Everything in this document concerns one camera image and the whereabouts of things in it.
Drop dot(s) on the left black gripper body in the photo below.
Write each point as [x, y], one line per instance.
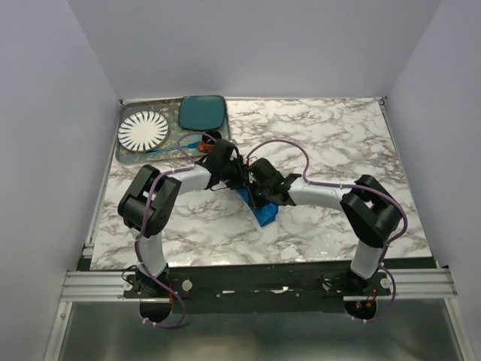
[234, 173]

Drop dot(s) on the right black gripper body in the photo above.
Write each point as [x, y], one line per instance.
[259, 195]

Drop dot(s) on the blue cloth napkin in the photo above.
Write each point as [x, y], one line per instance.
[264, 215]

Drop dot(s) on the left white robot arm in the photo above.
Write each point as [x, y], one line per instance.
[148, 202]

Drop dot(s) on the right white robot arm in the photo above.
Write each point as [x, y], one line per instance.
[371, 211]

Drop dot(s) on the orange brown mug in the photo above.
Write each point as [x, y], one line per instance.
[210, 138]

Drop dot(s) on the blue plastic fork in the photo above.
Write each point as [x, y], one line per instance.
[192, 145]

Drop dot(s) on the teal square plate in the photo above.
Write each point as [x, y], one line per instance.
[202, 113]

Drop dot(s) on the green patterned tray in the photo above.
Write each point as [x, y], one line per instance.
[169, 108]

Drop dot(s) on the white striped round plate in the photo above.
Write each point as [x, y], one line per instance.
[143, 131]

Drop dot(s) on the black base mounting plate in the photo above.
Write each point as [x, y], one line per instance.
[328, 287]

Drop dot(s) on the aluminium frame rail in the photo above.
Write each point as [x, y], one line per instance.
[92, 287]

